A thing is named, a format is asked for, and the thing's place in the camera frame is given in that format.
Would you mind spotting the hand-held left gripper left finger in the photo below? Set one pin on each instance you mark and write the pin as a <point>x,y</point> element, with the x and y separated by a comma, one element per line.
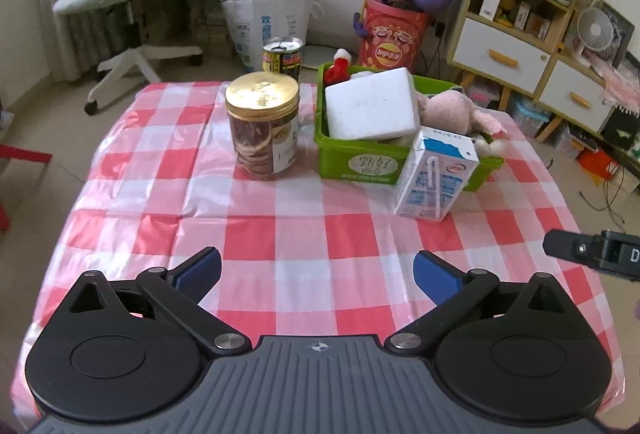
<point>200,266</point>

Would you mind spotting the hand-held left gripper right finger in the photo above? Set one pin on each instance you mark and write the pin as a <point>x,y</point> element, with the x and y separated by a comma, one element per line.
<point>435,274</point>

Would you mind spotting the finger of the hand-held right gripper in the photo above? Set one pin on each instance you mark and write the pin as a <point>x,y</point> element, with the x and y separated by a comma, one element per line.
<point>565,244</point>

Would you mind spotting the white and blue milk carton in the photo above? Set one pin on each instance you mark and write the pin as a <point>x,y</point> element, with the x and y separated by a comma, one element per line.
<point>430,179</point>

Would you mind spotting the green plastic basket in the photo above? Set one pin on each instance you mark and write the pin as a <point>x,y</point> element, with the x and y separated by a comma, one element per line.
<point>360,163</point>

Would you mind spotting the pink plush toy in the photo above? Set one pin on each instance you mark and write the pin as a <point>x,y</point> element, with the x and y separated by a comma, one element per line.
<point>445,111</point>

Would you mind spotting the white foam block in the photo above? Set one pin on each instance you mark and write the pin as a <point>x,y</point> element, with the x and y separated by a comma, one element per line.
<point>370,106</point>

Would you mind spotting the red and white santa plush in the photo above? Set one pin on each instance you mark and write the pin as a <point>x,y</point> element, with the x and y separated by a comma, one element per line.
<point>340,68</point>

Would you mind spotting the orange box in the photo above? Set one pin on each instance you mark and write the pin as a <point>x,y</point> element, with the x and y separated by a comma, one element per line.
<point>597,161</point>

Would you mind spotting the red checked plastic tablecloth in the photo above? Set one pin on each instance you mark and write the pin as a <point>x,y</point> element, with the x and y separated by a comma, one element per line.
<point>300,234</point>

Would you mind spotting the blue storage box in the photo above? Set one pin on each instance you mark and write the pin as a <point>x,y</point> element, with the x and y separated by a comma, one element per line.
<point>530,116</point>

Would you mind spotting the clear jar with gold lid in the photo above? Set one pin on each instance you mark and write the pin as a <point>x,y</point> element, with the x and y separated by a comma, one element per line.
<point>260,133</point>

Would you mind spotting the pink checked cloth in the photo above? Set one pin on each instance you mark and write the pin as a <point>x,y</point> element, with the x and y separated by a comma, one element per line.
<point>620,83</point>

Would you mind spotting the wooden shelf cabinet with drawers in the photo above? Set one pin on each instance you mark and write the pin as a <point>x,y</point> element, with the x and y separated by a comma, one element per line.
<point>500,58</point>

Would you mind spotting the red stool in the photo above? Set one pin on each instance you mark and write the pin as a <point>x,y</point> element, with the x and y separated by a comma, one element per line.
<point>20,158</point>

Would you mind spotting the white desk fan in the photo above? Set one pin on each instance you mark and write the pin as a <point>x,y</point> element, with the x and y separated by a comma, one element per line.
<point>595,28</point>

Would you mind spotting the framed picture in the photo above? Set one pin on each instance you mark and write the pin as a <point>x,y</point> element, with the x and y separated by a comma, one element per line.
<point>620,33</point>

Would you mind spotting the yellow tin can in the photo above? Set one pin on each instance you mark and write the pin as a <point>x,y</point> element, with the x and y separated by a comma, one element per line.
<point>282,58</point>

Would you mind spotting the red snack bucket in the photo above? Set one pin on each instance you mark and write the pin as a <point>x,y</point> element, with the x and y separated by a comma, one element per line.
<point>390,43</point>

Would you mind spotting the white paper bag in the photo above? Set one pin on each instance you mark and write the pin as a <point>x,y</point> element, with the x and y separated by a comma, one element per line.
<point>265,23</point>

